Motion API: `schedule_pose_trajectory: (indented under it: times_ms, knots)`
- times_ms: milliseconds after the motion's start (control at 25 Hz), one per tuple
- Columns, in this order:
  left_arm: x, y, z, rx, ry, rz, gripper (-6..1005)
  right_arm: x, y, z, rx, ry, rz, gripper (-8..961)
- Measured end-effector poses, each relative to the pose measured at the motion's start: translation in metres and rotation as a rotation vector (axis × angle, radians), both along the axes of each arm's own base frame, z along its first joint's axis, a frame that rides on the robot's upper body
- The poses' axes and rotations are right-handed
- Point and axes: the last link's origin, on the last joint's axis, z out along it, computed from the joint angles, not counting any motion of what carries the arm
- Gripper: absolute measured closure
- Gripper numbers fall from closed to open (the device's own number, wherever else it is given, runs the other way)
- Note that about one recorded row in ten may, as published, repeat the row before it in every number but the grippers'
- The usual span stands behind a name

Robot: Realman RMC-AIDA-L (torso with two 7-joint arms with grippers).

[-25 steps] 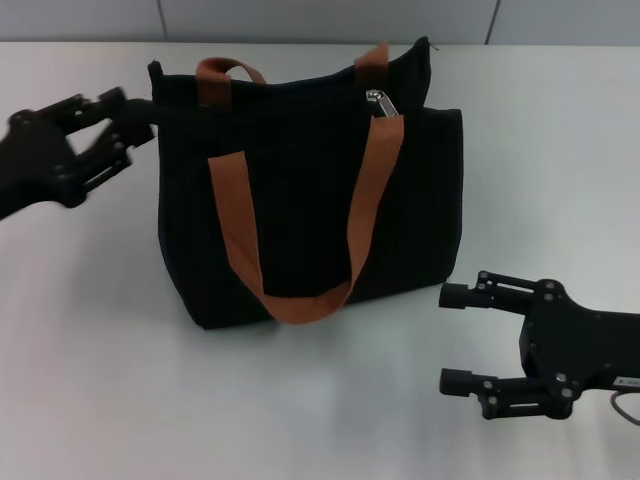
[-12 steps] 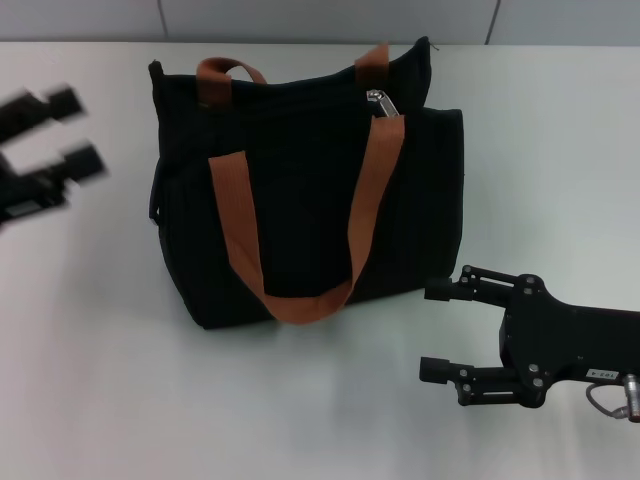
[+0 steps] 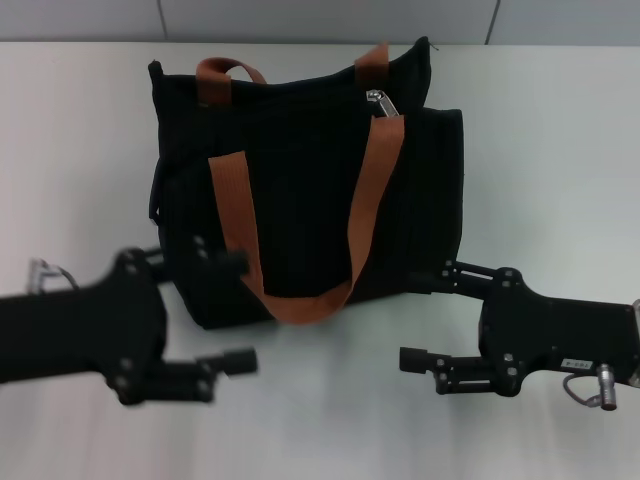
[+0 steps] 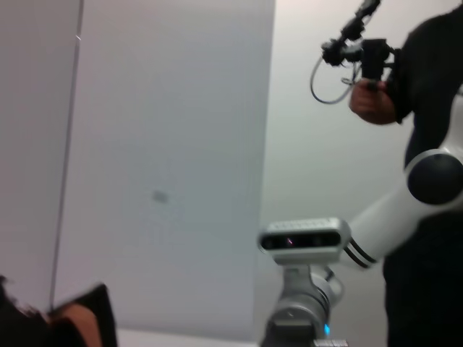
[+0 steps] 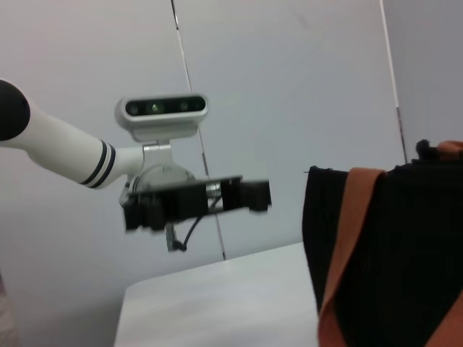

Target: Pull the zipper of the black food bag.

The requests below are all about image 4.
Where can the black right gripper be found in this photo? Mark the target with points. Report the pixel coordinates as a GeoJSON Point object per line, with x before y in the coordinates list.
{"type": "Point", "coordinates": [289, 334]}

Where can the black handheld teleoperation controller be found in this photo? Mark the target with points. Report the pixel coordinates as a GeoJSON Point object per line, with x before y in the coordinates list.
{"type": "Point", "coordinates": [374, 58]}

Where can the operator black sleeved forearm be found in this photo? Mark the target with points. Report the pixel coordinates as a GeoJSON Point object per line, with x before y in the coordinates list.
{"type": "Point", "coordinates": [401, 94]}

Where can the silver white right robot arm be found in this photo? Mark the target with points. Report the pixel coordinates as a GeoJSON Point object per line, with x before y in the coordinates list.
{"type": "Point", "coordinates": [383, 231]}

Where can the operator bare hand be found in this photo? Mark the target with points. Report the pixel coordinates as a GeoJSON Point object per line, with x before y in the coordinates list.
{"type": "Point", "coordinates": [372, 106]}

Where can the operator torso in black clothing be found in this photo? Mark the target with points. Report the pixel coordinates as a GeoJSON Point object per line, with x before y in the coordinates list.
{"type": "Point", "coordinates": [434, 72]}

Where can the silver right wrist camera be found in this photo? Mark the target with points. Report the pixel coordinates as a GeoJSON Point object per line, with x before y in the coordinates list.
{"type": "Point", "coordinates": [307, 240]}

